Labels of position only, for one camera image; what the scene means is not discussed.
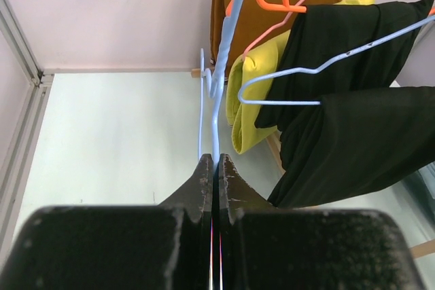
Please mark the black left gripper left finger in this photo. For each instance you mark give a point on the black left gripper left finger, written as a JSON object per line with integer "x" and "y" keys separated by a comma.
{"x": 164, "y": 246}

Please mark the rear black trousers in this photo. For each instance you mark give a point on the rear black trousers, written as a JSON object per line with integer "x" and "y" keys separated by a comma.
{"x": 326, "y": 31}

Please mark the yellow-green trousers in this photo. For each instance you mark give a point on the yellow-green trousers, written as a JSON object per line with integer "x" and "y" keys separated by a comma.
{"x": 262, "y": 60}

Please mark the front black trousers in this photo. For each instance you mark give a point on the front black trousers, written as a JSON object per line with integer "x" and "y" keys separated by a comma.
{"x": 352, "y": 144}

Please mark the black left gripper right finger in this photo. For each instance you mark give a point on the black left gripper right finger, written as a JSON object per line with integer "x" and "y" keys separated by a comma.
{"x": 264, "y": 247}

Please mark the black trousers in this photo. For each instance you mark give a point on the black trousers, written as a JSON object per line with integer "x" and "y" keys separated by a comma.
{"x": 326, "y": 31}
{"x": 352, "y": 144}

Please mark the aluminium frame rail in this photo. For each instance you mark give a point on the aluminium frame rail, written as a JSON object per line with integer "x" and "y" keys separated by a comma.
{"x": 24, "y": 96}

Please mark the light blue wire hanger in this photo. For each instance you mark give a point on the light blue wire hanger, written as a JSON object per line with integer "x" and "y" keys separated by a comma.
{"x": 212, "y": 82}

